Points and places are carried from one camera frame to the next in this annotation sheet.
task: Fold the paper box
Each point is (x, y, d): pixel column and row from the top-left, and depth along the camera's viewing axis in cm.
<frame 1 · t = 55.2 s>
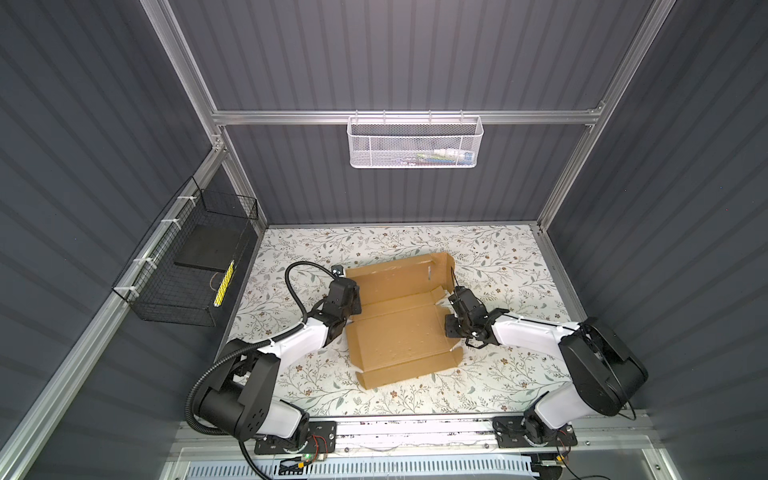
left hand: (349, 293, 92), fingers closed
right hand: (452, 326, 93), fingers closed
brown cardboard box blank: (403, 329, 92), point 2 cm above the table

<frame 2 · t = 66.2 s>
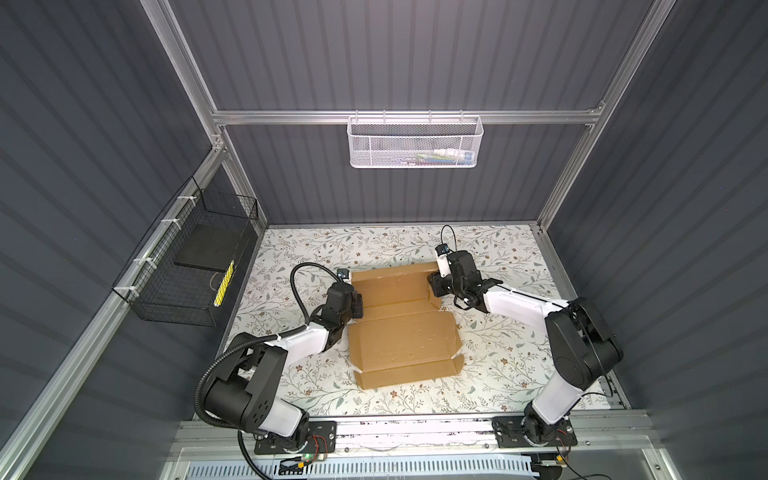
left hand: (354, 295, 93), fingers closed
right hand: (436, 277, 94), fingers open
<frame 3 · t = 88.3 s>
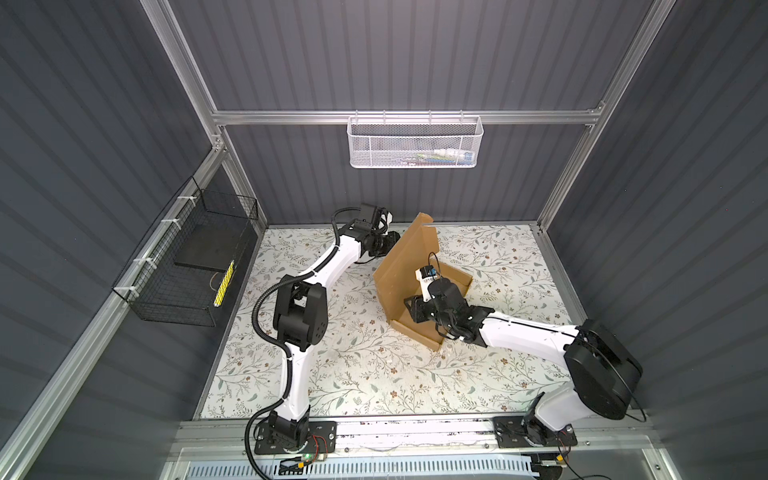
left hand: (400, 245, 95), fingers open
right hand: (410, 301, 86), fingers open
brown cardboard box blank: (395, 279, 86), point 18 cm above the table

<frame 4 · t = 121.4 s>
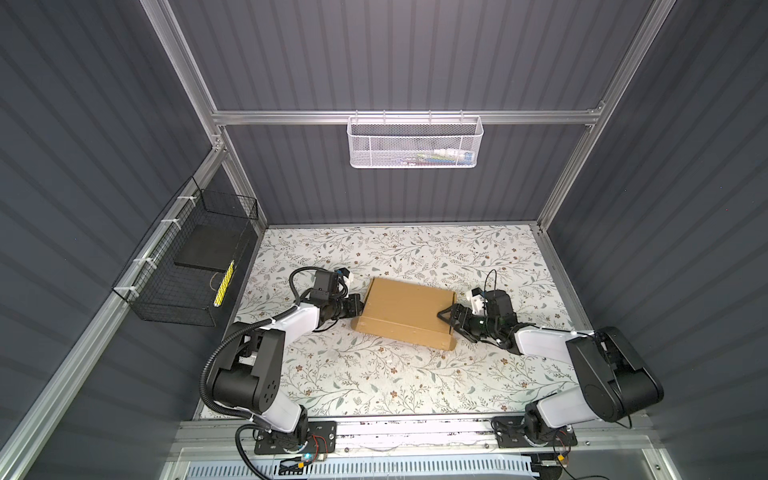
left hand: (362, 304, 93), fingers closed
right hand: (449, 322, 90), fingers open
brown cardboard box blank: (408, 312, 89), point 8 cm above the table

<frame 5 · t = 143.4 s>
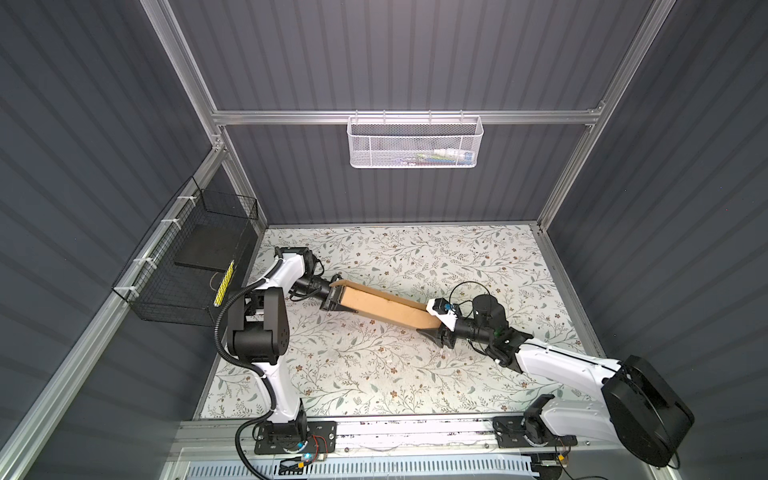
left hand: (361, 302, 83), fingers open
right hand: (427, 320, 81), fingers open
brown cardboard box blank: (385, 306, 77), point 21 cm above the table

